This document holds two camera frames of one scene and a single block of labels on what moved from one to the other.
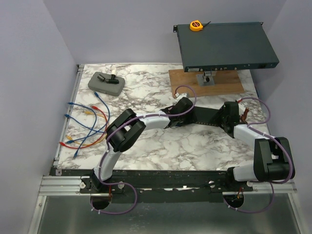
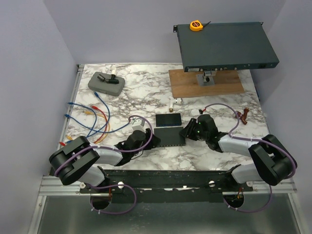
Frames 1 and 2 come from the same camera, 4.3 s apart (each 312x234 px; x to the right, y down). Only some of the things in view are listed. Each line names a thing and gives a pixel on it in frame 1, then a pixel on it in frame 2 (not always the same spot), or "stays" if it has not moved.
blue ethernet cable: x=100 y=129 stays
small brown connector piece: x=243 y=116 stays
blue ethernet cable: x=68 y=116 stays
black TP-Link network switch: x=206 y=116 to x=170 y=136
